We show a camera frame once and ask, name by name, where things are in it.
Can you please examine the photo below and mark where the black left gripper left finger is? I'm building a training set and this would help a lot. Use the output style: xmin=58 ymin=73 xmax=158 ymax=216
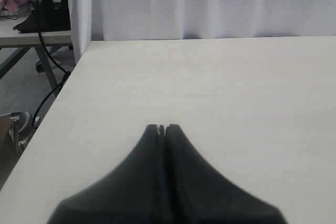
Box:
xmin=48 ymin=124 xmax=165 ymax=223

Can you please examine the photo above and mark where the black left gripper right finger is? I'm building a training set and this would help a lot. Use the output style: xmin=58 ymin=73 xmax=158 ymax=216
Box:
xmin=164 ymin=124 xmax=287 ymax=223

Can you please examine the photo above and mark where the grey striped bag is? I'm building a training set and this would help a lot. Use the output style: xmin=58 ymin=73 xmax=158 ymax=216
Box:
xmin=8 ymin=111 xmax=34 ymax=149

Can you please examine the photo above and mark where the white curtain backdrop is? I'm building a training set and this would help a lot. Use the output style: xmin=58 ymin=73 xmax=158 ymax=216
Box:
xmin=69 ymin=0 xmax=335 ymax=60

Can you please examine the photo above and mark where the black monitor stand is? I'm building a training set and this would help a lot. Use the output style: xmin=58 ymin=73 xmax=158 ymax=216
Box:
xmin=13 ymin=0 xmax=71 ymax=33

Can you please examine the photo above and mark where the side table with grey legs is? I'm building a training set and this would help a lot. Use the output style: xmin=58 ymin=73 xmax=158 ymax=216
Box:
xmin=1 ymin=17 xmax=72 ymax=88

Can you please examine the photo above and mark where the black hanging cable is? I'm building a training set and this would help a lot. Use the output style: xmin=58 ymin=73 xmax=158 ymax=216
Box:
xmin=33 ymin=0 xmax=71 ymax=130

